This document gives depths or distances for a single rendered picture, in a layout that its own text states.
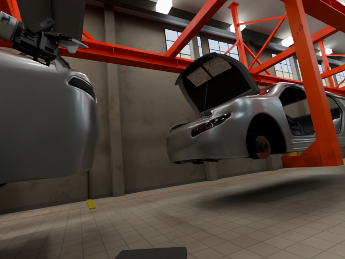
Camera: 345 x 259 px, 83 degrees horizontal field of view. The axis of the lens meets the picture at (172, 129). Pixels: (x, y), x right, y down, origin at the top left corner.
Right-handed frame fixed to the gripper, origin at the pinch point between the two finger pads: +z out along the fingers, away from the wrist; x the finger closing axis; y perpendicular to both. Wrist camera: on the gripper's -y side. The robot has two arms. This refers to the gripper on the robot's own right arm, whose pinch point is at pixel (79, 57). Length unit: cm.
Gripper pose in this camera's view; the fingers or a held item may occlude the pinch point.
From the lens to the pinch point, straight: 88.4
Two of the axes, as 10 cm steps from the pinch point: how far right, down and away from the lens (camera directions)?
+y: 1.0, 9.2, -3.7
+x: 7.5, -3.1, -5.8
